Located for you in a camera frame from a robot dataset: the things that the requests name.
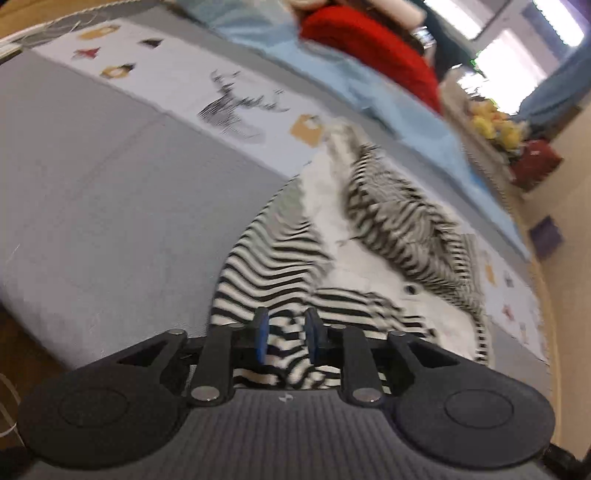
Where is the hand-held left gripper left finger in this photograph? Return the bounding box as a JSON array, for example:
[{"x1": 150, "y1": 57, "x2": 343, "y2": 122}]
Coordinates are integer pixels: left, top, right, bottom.
[{"x1": 115, "y1": 307, "x2": 271, "y2": 407}]

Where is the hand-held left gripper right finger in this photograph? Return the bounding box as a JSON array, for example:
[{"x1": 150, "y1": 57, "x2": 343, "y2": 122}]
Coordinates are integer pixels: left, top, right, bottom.
[{"x1": 302, "y1": 308, "x2": 467, "y2": 406}]

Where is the black white striped hooded sweater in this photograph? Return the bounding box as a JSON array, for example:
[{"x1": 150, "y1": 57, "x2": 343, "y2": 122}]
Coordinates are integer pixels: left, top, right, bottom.
[{"x1": 208, "y1": 117, "x2": 498, "y2": 391}]

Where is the purple paper bag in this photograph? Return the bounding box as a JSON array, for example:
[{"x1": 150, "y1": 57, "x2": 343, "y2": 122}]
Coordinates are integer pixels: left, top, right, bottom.
[{"x1": 529, "y1": 216, "x2": 567, "y2": 259}]

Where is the light blue duvet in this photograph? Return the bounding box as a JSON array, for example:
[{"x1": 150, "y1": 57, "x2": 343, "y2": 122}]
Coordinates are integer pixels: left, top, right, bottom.
[{"x1": 175, "y1": 0, "x2": 532, "y2": 260}]

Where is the yellow plush toy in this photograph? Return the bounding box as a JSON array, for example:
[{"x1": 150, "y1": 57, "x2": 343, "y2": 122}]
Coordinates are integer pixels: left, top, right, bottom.
[
  {"x1": 496, "y1": 117, "x2": 525, "y2": 151},
  {"x1": 470, "y1": 102, "x2": 498, "y2": 138}
]

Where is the dark red cushion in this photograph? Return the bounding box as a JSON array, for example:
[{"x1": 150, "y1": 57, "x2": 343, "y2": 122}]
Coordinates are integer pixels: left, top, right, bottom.
[{"x1": 510, "y1": 141, "x2": 565, "y2": 188}]

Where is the red pillow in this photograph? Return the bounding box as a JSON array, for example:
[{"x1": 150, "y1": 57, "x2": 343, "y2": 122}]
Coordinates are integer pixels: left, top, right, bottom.
[{"x1": 299, "y1": 6, "x2": 443, "y2": 114}]

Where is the blue curtain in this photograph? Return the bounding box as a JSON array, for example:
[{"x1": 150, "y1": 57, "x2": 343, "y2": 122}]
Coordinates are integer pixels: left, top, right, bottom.
[{"x1": 519, "y1": 46, "x2": 591, "y2": 131}]

